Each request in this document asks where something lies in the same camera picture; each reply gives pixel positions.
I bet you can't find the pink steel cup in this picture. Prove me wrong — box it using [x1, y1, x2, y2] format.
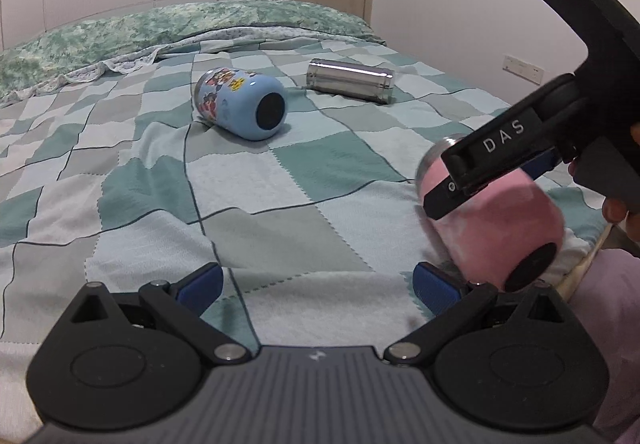
[414, 134, 568, 294]

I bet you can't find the light blue cartoon cup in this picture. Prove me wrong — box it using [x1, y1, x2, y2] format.
[192, 67, 288, 141]

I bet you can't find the person's right hand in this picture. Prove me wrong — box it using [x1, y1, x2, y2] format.
[568, 123, 640, 244]

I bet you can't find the shiny steel canister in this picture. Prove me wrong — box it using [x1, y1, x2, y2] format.
[306, 59, 395, 104]

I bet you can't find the checkered green bed blanket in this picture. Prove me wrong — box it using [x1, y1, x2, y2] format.
[1, 33, 503, 443]

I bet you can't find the pink clothing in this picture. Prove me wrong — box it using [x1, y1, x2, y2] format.
[568, 249, 639, 443]

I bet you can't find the green floral quilt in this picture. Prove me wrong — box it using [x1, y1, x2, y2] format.
[1, 0, 384, 108]

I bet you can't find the long white wall socket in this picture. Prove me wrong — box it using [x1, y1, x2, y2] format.
[502, 54, 544, 86]

